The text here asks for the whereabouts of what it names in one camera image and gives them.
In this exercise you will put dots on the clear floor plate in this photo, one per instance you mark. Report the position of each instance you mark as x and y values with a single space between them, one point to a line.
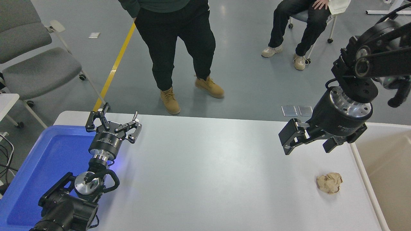
289 110
305 110

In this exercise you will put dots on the white desk base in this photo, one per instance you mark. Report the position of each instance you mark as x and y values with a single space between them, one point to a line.
393 11

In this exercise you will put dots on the standing person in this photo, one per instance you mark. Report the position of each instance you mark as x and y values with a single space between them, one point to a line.
173 38

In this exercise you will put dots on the grey padded chair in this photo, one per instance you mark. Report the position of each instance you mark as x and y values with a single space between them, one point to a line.
38 70

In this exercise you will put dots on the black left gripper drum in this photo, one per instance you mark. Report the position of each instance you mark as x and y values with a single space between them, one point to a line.
105 142

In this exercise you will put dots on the small white side table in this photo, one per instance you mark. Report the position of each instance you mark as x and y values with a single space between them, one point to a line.
7 104

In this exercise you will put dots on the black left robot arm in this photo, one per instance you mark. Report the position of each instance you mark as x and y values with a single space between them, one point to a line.
69 210

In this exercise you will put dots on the large pale bin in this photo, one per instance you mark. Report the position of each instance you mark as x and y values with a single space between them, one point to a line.
385 170

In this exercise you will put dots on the blue plastic tray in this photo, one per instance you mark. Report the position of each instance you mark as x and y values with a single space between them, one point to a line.
48 160

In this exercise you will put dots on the wheeled chair with white legs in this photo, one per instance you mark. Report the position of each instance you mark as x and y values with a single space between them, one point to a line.
332 25

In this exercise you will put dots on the seated person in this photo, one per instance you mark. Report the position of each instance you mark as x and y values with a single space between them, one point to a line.
308 25

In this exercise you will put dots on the seated person's hand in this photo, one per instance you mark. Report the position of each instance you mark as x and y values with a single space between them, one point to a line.
320 4

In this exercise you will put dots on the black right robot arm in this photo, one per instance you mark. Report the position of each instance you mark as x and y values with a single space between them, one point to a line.
372 54

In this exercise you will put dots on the tan paper ball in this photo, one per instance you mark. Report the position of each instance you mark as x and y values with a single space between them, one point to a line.
329 183

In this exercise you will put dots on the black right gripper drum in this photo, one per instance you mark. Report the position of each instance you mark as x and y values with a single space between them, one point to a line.
334 120

